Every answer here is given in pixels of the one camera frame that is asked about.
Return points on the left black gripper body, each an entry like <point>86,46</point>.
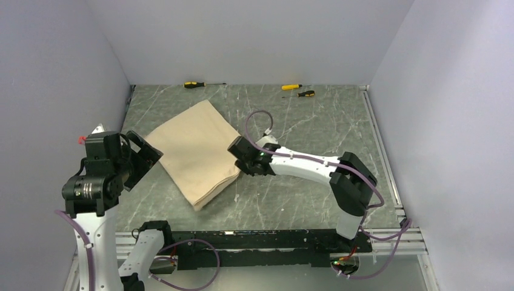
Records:
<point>123,162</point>

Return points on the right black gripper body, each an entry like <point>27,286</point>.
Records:
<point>245,167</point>

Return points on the beige surgical wrap cloth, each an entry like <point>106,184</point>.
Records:
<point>195,152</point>

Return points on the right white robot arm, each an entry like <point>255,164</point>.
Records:
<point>351,182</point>

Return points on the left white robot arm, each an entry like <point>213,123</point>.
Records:
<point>92,213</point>

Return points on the yellow black screwdriver left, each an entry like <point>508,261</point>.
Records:
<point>194,85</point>

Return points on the black yellow short screwdriver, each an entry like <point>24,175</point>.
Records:
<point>308,93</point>

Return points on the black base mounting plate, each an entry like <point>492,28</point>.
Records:
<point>246,248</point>

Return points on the right side aluminium rail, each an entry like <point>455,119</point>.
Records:
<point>399,210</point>

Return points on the aluminium rail frame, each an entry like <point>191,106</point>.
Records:
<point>383,241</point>

